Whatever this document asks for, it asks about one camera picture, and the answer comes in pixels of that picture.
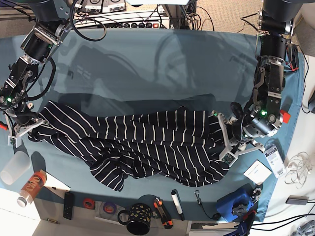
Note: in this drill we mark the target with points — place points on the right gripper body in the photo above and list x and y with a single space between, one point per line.
23 122

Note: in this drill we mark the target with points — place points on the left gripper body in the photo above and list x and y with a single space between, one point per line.
240 138

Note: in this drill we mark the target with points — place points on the navy white striped t-shirt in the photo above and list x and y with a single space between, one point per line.
181 144

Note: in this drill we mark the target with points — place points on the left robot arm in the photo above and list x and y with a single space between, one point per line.
276 18

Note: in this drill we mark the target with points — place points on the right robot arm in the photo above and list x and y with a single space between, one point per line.
52 24

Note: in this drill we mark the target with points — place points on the orange screwdriver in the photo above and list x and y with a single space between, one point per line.
3 125

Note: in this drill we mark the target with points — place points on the white packaged item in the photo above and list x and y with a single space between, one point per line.
275 161

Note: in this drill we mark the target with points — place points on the translucent plastic cup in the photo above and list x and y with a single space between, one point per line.
16 166

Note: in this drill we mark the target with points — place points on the white paper card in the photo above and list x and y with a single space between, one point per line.
257 172

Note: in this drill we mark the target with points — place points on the red cube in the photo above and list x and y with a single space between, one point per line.
286 116

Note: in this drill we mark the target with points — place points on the orange label bottle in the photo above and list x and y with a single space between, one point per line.
31 189

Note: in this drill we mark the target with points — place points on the blue clamp device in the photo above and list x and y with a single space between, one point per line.
237 203

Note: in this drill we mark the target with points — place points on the white paper sheet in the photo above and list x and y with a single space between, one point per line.
54 183

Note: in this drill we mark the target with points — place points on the grey adapter box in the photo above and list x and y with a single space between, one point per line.
297 200

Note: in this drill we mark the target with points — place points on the white black marker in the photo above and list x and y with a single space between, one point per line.
177 204

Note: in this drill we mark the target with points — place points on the black remote control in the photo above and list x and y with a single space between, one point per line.
68 205

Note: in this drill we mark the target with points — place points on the teal table cloth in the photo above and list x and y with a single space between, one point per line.
142 71

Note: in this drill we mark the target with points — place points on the red black clamp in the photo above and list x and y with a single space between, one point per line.
293 57

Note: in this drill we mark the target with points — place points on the orange tape roll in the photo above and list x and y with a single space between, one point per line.
89 203

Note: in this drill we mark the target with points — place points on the orange black utility knife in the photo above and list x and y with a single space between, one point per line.
163 213

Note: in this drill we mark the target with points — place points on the purple tape roll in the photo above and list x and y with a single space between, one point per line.
109 208

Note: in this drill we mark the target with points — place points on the black mug yellow pattern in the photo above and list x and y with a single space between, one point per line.
137 219

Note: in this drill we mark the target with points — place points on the black power strip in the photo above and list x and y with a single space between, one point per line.
142 25

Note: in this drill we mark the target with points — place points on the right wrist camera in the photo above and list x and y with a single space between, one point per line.
14 141

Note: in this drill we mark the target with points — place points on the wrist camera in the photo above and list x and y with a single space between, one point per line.
228 158
14 141

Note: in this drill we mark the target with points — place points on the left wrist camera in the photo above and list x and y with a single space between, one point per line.
228 158

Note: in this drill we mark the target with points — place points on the carabiner with black cord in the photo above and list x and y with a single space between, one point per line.
215 216

